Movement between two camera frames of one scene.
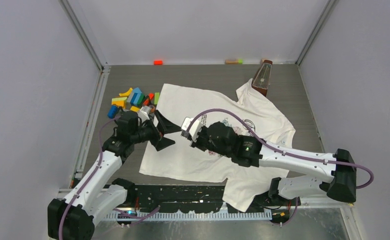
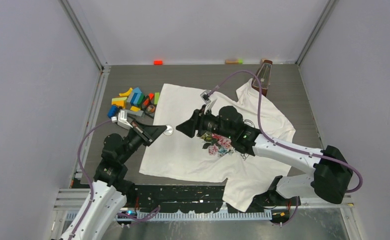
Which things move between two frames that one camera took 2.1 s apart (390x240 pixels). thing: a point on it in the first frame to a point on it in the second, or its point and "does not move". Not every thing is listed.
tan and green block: x=238 y=61 does not move
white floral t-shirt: x=246 y=111 does not move
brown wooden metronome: x=260 y=81 does not move
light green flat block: x=120 y=99 does not move
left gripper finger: x=165 y=124 to x=152 y=132
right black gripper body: x=204 y=143 to x=207 y=123
